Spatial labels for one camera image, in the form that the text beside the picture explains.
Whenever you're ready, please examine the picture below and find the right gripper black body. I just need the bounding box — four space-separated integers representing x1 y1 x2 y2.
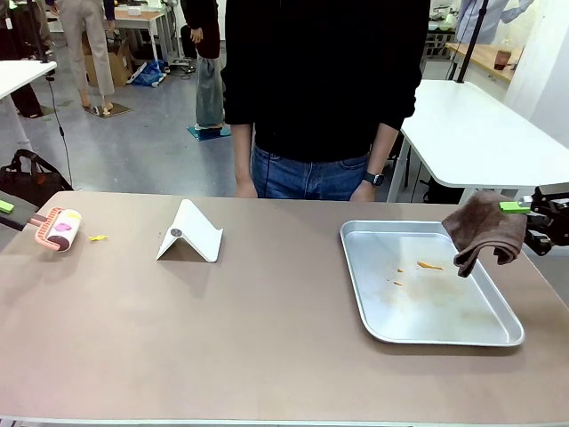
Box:
528 181 569 246

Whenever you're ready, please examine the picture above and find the brown cloth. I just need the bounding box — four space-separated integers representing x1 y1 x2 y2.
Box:
441 190 529 279

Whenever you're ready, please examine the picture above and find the pink lint roller black handle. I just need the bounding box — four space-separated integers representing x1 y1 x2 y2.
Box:
0 205 84 253

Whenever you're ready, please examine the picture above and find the person's left forearm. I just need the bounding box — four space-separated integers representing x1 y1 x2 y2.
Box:
365 122 399 175

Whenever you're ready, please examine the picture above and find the person's right forearm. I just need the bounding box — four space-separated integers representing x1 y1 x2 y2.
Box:
230 123 258 183

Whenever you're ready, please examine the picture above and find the person's left hand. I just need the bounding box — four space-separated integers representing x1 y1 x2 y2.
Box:
350 180 377 203

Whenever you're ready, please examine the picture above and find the person's right hand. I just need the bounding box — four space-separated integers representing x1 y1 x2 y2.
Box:
234 177 260 199

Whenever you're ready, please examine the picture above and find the dark bag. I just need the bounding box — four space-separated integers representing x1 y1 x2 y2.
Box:
0 149 75 210

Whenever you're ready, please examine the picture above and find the large white table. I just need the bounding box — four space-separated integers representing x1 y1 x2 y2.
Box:
398 78 569 205

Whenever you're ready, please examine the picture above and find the person in dark clothes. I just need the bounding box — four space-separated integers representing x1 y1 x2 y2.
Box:
0 0 55 119

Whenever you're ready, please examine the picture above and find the metal tray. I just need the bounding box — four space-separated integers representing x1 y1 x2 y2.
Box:
340 220 526 347

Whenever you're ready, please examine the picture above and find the small white table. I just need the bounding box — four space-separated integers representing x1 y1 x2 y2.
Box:
0 60 59 150

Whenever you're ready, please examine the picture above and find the wooden floor board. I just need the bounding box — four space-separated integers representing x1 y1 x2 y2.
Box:
84 101 134 119

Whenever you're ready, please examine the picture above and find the wooden workbench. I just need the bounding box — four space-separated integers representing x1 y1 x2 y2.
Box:
444 41 525 84

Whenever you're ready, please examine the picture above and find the tall black pole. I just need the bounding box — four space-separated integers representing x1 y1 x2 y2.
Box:
454 0 490 84

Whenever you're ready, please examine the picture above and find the person in beige trousers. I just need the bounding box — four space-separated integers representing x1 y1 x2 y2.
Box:
57 0 117 117

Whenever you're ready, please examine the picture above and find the cardboard box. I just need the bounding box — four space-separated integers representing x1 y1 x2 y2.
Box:
82 37 134 88

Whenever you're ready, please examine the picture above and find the person in light blue shirt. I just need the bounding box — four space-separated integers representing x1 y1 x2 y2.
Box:
455 0 534 45

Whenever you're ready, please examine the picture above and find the white folded stand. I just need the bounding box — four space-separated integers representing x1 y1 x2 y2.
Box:
155 198 224 263

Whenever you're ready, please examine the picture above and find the blue bag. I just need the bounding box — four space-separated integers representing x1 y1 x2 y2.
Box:
128 60 168 88

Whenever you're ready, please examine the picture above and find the teal floor mat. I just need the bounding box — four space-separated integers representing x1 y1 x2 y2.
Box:
186 124 234 141

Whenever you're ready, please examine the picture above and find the person in black sweater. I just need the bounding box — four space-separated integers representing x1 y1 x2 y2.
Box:
220 0 431 202

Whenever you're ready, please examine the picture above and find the wooden top white desk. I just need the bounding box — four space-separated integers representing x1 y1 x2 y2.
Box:
105 7 175 64

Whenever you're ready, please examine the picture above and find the person in grey jeans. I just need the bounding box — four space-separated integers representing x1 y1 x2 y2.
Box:
179 0 228 131

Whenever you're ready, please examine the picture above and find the black pole with cable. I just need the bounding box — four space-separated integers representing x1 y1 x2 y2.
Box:
25 0 75 189

